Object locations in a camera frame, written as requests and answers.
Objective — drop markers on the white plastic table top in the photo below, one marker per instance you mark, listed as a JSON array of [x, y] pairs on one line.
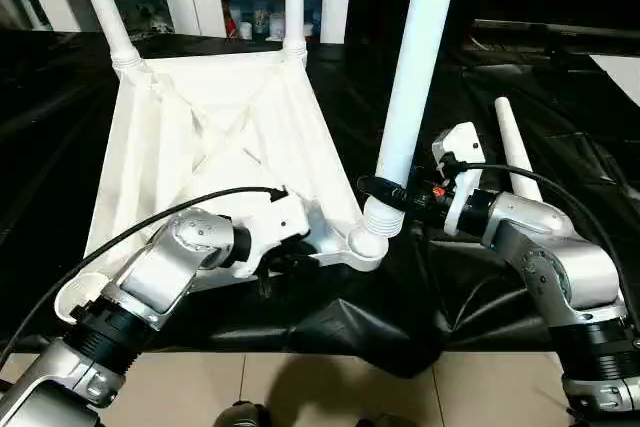
[[150, 157]]

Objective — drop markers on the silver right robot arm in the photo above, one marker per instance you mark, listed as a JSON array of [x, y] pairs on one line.
[[550, 257]]

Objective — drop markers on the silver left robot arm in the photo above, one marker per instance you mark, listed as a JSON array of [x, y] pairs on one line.
[[150, 272]]

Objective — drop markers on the black left robot foot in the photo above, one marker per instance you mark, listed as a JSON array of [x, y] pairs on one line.
[[242, 417]]

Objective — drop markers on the white flat board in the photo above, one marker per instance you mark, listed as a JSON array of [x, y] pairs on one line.
[[625, 77]]

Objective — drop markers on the black mat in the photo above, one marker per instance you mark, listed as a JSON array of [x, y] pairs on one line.
[[50, 122]]

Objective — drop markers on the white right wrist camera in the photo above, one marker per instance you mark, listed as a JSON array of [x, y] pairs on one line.
[[462, 142]]

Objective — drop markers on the black rail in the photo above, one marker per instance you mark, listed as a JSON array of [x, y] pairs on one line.
[[550, 29]]

